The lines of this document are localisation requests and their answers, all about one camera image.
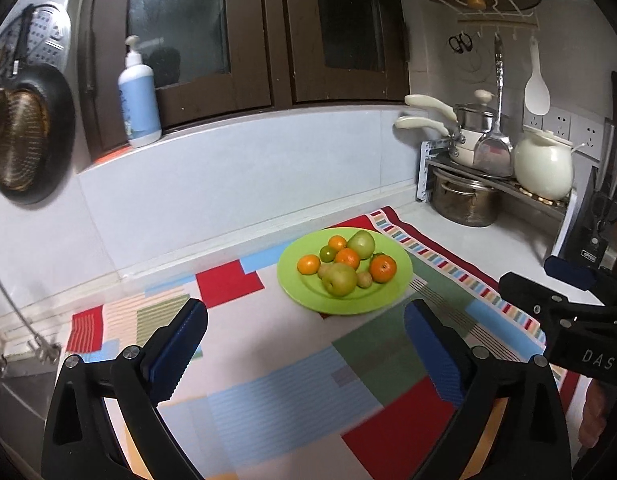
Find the white rice paddle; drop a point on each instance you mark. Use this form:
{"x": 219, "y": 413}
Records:
{"x": 537, "y": 92}

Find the glass lid cream knob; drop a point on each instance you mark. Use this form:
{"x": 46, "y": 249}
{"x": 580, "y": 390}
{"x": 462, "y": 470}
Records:
{"x": 482, "y": 95}

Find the white wall socket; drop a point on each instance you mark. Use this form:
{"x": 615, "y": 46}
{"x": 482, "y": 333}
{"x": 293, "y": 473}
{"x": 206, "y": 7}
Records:
{"x": 532, "y": 122}
{"x": 562, "y": 125}
{"x": 590, "y": 137}

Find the dark brown window sash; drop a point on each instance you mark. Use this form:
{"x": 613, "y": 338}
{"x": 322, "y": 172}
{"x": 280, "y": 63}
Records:
{"x": 243, "y": 105}
{"x": 348, "y": 85}

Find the steel sink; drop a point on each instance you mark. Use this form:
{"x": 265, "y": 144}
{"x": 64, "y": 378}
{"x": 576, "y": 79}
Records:
{"x": 18, "y": 395}

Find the green apple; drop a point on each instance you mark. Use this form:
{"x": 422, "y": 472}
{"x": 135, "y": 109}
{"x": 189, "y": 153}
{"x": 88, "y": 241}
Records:
{"x": 361, "y": 243}

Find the metal spatula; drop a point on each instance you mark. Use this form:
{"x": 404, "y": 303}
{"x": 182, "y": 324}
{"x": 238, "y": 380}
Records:
{"x": 493, "y": 155}

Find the large steel pot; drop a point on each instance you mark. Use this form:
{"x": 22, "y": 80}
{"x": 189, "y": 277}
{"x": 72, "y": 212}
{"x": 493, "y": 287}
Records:
{"x": 463, "y": 205}

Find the perforated metal steamer plate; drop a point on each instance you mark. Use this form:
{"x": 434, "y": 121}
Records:
{"x": 46, "y": 35}

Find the black knife block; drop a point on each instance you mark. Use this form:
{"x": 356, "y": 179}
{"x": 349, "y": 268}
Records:
{"x": 596, "y": 230}

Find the wooden bead trivet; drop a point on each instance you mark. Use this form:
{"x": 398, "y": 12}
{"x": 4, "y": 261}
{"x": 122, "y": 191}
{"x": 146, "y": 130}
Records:
{"x": 538, "y": 199}

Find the black scissors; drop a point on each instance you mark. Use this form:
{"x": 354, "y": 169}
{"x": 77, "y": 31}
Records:
{"x": 461, "y": 44}

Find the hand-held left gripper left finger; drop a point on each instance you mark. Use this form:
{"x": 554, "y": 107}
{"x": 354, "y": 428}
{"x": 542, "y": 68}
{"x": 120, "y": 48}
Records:
{"x": 181, "y": 350}

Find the large orange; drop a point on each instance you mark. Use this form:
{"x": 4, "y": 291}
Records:
{"x": 383, "y": 268}

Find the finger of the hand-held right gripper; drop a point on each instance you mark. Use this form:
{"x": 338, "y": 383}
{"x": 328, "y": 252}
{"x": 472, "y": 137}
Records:
{"x": 523, "y": 287}
{"x": 568, "y": 271}

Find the brass mesh strainer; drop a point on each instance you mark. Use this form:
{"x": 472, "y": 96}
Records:
{"x": 18, "y": 145}

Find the black frying pan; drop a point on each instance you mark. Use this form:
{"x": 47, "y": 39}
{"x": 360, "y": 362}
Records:
{"x": 58, "y": 125}

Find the person's right hand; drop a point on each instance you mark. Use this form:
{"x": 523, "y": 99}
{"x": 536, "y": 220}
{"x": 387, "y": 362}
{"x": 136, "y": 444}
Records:
{"x": 594, "y": 410}

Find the small tangerine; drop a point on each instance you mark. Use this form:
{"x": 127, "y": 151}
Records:
{"x": 308, "y": 264}
{"x": 337, "y": 243}
{"x": 347, "y": 258}

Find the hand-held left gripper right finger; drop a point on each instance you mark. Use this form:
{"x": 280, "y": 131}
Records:
{"x": 433, "y": 355}

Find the small brownish fruit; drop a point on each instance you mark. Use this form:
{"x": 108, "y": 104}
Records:
{"x": 364, "y": 279}

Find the metal kitchen shelf rack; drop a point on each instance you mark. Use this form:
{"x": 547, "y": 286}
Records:
{"x": 424, "y": 170}

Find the white ceramic pot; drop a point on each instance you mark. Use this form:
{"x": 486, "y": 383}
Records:
{"x": 543, "y": 167}

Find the small green citrus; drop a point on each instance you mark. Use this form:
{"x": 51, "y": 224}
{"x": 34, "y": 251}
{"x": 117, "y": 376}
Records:
{"x": 328, "y": 254}

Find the white pump soap bottle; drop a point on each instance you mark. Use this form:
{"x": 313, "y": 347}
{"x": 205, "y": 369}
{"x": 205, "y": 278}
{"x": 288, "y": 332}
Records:
{"x": 138, "y": 105}

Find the small yellow-green fruit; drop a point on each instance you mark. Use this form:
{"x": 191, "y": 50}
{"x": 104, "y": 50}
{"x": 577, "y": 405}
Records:
{"x": 323, "y": 271}

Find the colourful patchwork mat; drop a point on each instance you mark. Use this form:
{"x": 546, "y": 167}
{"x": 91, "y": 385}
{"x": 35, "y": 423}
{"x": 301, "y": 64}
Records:
{"x": 268, "y": 400}

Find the green plate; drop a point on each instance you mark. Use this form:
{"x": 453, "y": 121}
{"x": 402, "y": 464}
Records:
{"x": 298, "y": 290}

